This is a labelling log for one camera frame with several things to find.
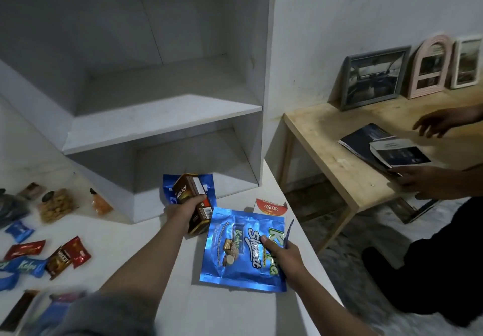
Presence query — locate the person's left hand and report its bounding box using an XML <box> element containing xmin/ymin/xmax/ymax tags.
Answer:
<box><xmin>164</xmin><ymin>195</ymin><xmax>207</xmax><ymax>235</ymax></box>

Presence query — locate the dark and white brochure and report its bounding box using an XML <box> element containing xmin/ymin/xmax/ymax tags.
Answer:
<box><xmin>369</xmin><ymin>136</ymin><xmax>433</xmax><ymax>170</ymax></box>

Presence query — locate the white picture frame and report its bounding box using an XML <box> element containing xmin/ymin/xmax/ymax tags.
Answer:
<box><xmin>450</xmin><ymin>35</ymin><xmax>483</xmax><ymax>90</ymax></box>

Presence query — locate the white shelf unit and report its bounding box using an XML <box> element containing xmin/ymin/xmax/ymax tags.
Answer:
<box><xmin>0</xmin><ymin>0</ymin><xmax>278</xmax><ymax>224</ymax></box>

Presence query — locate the small brown snack packet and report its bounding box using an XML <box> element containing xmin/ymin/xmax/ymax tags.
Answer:
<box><xmin>17</xmin><ymin>182</ymin><xmax>47</xmax><ymax>201</ymax></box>

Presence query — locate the pink arched frame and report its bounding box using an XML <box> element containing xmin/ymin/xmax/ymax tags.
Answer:
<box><xmin>406</xmin><ymin>34</ymin><xmax>454</xmax><ymax>100</ymax></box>

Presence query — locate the metal framed panel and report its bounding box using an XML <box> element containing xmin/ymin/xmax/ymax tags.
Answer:
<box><xmin>394</xmin><ymin>196</ymin><xmax>442</xmax><ymax>224</ymax></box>

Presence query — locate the small blue snack packet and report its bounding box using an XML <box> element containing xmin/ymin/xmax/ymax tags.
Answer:
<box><xmin>3</xmin><ymin>219</ymin><xmax>35</xmax><ymax>244</ymax></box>

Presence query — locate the grey sleeve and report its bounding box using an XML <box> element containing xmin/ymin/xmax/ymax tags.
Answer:
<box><xmin>23</xmin><ymin>290</ymin><xmax>161</xmax><ymax>336</ymax></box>

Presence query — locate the blue and red snack packet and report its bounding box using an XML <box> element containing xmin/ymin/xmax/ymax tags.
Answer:
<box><xmin>35</xmin><ymin>290</ymin><xmax>88</xmax><ymax>333</ymax></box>

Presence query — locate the brown snack box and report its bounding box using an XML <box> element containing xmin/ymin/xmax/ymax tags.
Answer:
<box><xmin>172</xmin><ymin>174</ymin><xmax>214</xmax><ymax>236</ymax></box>

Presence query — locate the large blue snack pouch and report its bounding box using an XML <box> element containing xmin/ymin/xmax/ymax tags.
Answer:
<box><xmin>199</xmin><ymin>207</ymin><xmax>295</xmax><ymax>294</ymax></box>

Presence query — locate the clear bag of peanuts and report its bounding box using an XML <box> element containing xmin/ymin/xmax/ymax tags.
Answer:
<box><xmin>36</xmin><ymin>188</ymin><xmax>80</xmax><ymax>224</ymax></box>

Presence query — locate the person's left forearm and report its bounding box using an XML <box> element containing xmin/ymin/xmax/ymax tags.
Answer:
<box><xmin>96</xmin><ymin>211</ymin><xmax>189</xmax><ymax>299</ymax></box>

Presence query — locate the white and red snack box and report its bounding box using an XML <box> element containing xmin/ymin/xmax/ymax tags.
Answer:
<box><xmin>252</xmin><ymin>198</ymin><xmax>288</xmax><ymax>219</ymax></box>

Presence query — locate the flat red snack packet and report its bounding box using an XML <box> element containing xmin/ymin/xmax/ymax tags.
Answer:
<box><xmin>3</xmin><ymin>239</ymin><xmax>47</xmax><ymax>261</ymax></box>

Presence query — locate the person's right forearm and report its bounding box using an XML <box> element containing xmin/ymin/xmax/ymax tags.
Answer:
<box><xmin>291</xmin><ymin>272</ymin><xmax>378</xmax><ymax>336</ymax></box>

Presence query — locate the dark booklet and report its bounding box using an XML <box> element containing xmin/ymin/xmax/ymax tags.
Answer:
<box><xmin>337</xmin><ymin>122</ymin><xmax>405</xmax><ymax>177</ymax></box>

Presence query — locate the wooden table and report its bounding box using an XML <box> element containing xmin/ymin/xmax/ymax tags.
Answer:
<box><xmin>281</xmin><ymin>83</ymin><xmax>483</xmax><ymax>254</ymax></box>

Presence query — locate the dark chocolate bar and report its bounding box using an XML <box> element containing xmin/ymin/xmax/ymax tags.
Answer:
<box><xmin>0</xmin><ymin>289</ymin><xmax>41</xmax><ymax>333</ymax></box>

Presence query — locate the grey shaggy rug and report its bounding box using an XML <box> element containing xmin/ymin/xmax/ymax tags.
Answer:
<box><xmin>300</xmin><ymin>181</ymin><xmax>483</xmax><ymax>336</ymax></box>

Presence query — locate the long blue snack packet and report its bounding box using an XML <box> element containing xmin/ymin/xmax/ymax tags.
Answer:
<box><xmin>0</xmin><ymin>256</ymin><xmax>49</xmax><ymax>279</ymax></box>

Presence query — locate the blue foil snack pouch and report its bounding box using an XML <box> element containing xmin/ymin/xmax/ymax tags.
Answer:
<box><xmin>162</xmin><ymin>174</ymin><xmax>218</xmax><ymax>213</ymax></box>

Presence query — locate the dark snack bag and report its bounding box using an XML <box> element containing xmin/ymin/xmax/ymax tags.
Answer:
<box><xmin>0</xmin><ymin>189</ymin><xmax>31</xmax><ymax>229</ymax></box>

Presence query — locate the grey picture frame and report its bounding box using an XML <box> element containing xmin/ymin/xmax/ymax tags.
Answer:
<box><xmin>340</xmin><ymin>45</ymin><xmax>412</xmax><ymax>112</ymax></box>

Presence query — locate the orange snack packet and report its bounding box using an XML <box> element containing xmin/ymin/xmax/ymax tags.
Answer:
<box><xmin>89</xmin><ymin>187</ymin><xmax>114</xmax><ymax>217</ymax></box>

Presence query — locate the person's right hand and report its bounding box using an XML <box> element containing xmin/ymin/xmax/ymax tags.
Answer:
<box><xmin>261</xmin><ymin>236</ymin><xmax>307</xmax><ymax>292</ymax></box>

